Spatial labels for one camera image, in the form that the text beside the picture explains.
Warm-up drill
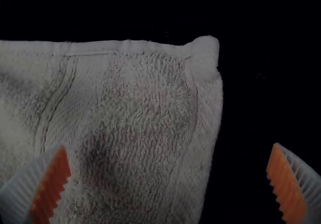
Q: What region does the pale towel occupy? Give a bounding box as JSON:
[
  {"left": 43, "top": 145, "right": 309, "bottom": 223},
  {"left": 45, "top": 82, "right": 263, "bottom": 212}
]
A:
[{"left": 0, "top": 35, "right": 224, "bottom": 224}]

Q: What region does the black mat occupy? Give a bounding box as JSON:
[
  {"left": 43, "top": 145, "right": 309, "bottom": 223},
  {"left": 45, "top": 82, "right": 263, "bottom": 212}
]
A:
[{"left": 0, "top": 0, "right": 321, "bottom": 224}]

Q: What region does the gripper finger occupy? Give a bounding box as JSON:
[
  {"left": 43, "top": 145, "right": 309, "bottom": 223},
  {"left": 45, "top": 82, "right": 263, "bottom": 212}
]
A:
[
  {"left": 266, "top": 143, "right": 321, "bottom": 224},
  {"left": 0, "top": 145, "right": 72, "bottom": 224}
]

